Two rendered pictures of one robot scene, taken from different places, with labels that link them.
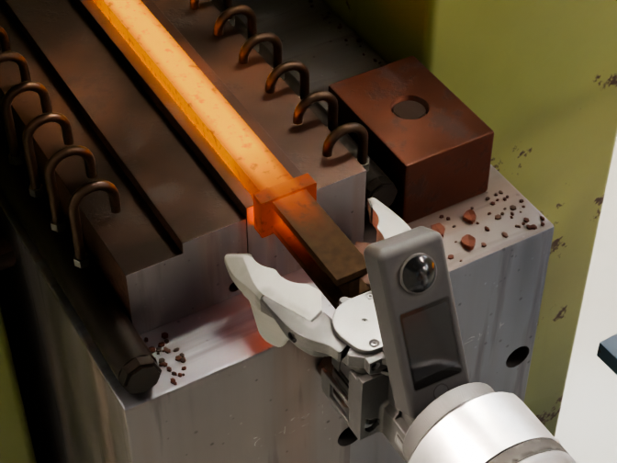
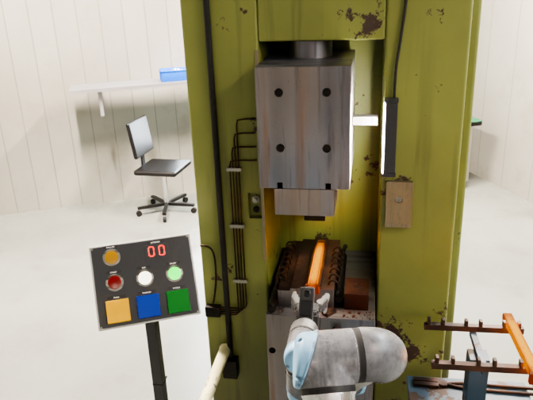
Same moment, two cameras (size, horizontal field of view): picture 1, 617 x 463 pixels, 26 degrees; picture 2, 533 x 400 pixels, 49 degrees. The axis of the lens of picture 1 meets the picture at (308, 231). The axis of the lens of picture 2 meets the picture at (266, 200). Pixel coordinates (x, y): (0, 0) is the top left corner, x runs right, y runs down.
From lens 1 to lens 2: 133 cm
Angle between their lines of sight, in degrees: 41
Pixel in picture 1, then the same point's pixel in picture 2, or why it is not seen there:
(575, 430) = not seen: outside the picture
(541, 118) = (415, 314)
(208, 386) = (284, 318)
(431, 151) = (351, 293)
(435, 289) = (309, 298)
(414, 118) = (356, 287)
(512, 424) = (307, 323)
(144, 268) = (281, 290)
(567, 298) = not seen: hidden behind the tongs
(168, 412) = (274, 320)
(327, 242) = not seen: hidden behind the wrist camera
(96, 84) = (302, 262)
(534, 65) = (411, 298)
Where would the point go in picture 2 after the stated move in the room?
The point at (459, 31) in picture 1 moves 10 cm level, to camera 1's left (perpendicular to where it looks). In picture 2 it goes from (385, 279) to (362, 271)
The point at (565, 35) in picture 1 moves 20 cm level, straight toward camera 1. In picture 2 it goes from (420, 292) to (383, 311)
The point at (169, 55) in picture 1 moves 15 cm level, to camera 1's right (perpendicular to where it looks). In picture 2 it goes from (316, 261) to (350, 271)
